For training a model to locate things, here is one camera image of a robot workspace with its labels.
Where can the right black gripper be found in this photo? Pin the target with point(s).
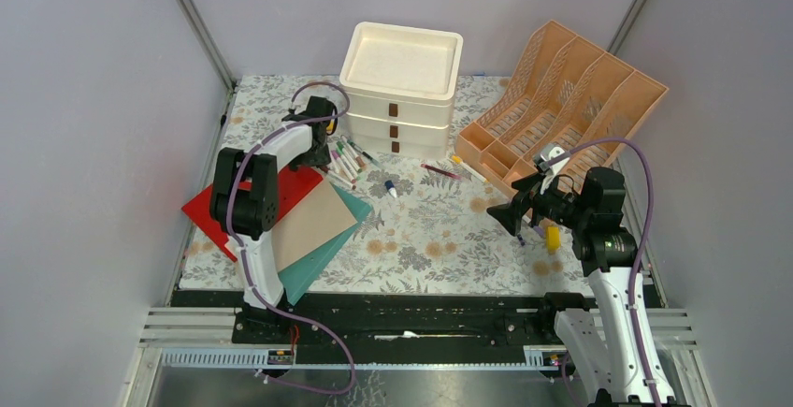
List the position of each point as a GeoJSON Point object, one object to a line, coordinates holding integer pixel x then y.
{"type": "Point", "coordinates": [528, 189]}

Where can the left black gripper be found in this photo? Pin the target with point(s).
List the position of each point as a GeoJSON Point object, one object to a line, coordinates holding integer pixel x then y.
{"type": "Point", "coordinates": [321, 157]}

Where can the red folder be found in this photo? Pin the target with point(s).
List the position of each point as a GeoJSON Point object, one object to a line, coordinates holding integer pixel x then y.
{"type": "Point", "coordinates": [293, 187]}

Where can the beige folder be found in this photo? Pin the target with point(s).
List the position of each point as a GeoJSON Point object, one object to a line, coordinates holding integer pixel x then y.
{"type": "Point", "coordinates": [319, 217]}

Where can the teal folder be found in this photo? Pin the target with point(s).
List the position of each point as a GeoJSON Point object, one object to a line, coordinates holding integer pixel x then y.
{"type": "Point", "coordinates": [298, 277]}

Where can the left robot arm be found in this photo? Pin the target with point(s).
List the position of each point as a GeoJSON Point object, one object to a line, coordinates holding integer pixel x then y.
{"type": "Point", "coordinates": [245, 201]}

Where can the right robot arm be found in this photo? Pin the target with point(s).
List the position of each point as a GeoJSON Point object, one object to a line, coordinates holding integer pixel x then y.
{"type": "Point", "coordinates": [619, 363]}

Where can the yellow eraser block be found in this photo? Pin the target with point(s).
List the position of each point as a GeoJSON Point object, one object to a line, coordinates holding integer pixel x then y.
{"type": "Point", "coordinates": [553, 240]}

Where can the green capped marker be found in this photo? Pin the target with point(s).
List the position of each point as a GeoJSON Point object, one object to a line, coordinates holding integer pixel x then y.
{"type": "Point", "coordinates": [351, 155]}

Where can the dark red pen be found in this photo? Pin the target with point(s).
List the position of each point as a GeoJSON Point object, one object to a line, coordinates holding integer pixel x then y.
{"type": "Point", "coordinates": [441, 172]}

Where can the yellow capped white marker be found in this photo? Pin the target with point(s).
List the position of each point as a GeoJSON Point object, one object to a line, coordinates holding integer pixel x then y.
{"type": "Point", "coordinates": [472, 172]}

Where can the floral table mat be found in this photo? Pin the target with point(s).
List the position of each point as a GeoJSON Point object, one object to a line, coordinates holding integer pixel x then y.
{"type": "Point", "coordinates": [435, 238]}

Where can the white three-drawer organizer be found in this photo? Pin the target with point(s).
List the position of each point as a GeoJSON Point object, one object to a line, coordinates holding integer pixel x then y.
{"type": "Point", "coordinates": [401, 81]}

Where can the orange plastic file rack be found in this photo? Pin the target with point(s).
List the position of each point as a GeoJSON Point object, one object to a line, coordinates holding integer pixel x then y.
{"type": "Point", "coordinates": [564, 91]}

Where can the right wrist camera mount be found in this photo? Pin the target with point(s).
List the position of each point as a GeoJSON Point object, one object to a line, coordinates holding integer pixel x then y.
{"type": "Point", "coordinates": [550, 162]}

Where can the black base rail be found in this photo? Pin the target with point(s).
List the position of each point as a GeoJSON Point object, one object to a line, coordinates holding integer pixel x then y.
{"type": "Point", "coordinates": [396, 329]}

